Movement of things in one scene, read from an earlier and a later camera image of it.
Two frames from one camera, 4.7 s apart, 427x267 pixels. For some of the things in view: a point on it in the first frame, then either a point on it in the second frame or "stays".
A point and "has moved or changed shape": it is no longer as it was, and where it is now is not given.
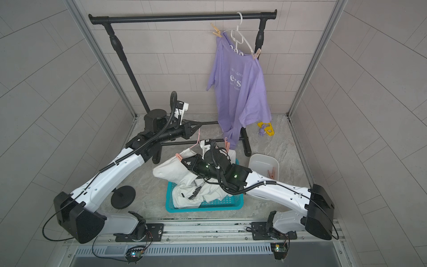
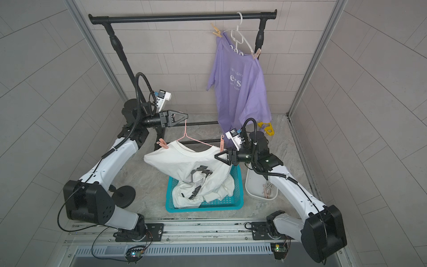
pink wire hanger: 198,140 has moved or changed shape
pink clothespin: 179,156 has moved or changed shape
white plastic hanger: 238,35 stays
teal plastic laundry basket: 229,202 stays
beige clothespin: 218,33 stays
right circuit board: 279,250 stays
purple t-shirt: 241,90 stays
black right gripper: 194,167 → 235,156
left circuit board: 134,253 stays
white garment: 189,191 has moved or changed shape
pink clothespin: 227,144 has moved or changed shape
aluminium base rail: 213,238 stays
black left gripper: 185,130 → 166,120
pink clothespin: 257,54 stays
